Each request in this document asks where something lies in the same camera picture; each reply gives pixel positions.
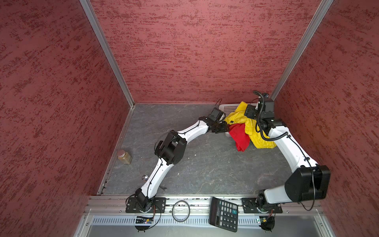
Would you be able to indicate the metal spoon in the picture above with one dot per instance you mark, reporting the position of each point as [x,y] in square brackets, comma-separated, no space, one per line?
[146,177]

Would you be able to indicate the left aluminium corner post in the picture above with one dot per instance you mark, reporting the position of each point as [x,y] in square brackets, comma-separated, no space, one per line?
[95,24]

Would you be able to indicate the aluminium front frame rail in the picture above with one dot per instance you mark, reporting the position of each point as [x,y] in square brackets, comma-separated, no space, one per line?
[188,216]

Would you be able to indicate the small brown glass jar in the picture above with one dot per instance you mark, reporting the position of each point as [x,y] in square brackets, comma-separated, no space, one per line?
[124,157]

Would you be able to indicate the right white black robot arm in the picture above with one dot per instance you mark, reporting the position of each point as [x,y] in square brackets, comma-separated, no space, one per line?
[309,181]

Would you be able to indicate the aluminium corner post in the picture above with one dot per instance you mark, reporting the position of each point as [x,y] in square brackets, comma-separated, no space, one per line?
[95,24]
[302,45]

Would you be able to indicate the white plastic basket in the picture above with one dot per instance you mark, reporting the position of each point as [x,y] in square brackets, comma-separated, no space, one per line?
[228,108]

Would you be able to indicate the red shorts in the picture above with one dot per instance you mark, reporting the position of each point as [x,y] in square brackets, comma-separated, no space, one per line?
[237,132]

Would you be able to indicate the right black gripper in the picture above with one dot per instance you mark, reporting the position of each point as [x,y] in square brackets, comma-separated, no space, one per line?
[249,110]

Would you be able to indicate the yellow shorts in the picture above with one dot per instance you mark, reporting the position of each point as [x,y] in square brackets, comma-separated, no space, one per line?
[250,127]

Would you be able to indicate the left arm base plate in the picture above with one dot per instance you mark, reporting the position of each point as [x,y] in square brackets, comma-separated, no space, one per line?
[132,205]

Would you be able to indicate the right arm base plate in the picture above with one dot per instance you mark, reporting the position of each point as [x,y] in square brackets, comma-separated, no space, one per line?
[248,205]

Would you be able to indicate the right aluminium corner post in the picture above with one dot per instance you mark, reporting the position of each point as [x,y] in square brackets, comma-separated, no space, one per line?
[302,45]

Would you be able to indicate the right circuit board with wires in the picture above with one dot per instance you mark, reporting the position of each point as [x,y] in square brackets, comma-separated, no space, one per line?
[267,223]

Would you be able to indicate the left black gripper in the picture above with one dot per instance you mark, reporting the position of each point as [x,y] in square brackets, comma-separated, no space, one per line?
[224,128]

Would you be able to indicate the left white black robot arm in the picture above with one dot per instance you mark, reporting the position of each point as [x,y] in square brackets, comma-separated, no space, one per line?
[170,151]

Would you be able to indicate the black calculator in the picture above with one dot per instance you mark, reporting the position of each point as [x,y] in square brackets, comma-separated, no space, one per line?
[223,214]

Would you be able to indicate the left circuit board with wires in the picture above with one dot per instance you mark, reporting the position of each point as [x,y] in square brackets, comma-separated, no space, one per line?
[142,224]

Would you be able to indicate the circuit board with wires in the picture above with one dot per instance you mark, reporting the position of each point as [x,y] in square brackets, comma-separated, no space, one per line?
[142,224]
[267,223]

